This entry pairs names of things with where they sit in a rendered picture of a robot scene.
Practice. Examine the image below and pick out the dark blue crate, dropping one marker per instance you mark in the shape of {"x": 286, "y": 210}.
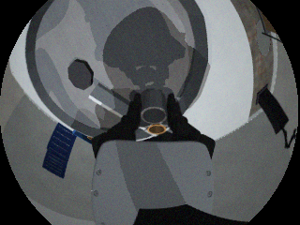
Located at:
{"x": 81, "y": 136}

